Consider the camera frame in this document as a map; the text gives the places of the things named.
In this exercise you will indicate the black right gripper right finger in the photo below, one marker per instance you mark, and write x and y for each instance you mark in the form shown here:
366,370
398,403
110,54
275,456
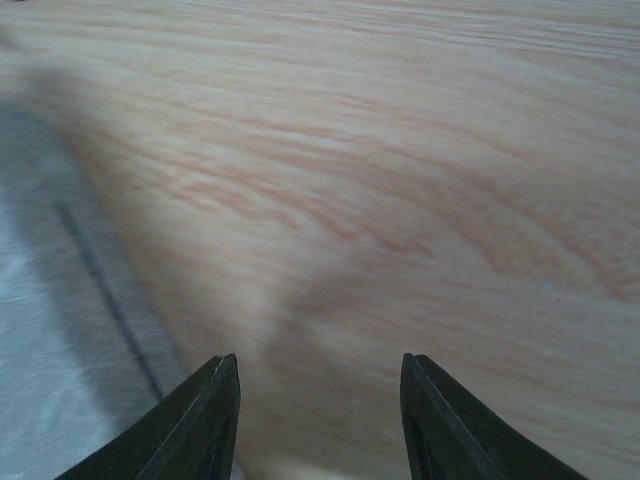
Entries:
450,434

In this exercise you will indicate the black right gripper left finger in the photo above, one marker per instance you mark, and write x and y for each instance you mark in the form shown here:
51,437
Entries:
190,434

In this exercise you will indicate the light blue cleaning cloth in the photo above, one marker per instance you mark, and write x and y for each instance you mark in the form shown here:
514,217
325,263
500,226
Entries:
83,352

